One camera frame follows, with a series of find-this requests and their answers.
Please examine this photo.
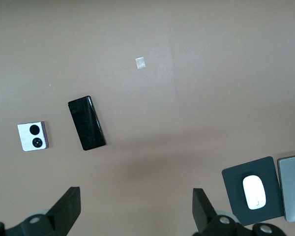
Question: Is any black mouse pad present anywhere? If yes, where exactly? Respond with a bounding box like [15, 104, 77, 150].
[221, 156, 286, 226]

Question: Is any white computer mouse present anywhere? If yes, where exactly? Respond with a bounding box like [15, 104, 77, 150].
[242, 175, 266, 210]

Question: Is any long black smartphone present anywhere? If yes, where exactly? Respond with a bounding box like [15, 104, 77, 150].
[67, 94, 107, 151]

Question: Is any white lavender flip phone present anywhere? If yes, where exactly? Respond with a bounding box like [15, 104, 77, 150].
[17, 120, 51, 152]

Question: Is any silver closed laptop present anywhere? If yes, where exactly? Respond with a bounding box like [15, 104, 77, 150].
[277, 154, 295, 222]

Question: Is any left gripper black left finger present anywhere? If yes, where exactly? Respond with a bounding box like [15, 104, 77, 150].
[3, 186, 82, 236]

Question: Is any small clear tape piece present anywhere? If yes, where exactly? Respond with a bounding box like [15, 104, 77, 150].
[135, 57, 147, 69]

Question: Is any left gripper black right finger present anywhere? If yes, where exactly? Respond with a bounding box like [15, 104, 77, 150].
[192, 188, 247, 236]

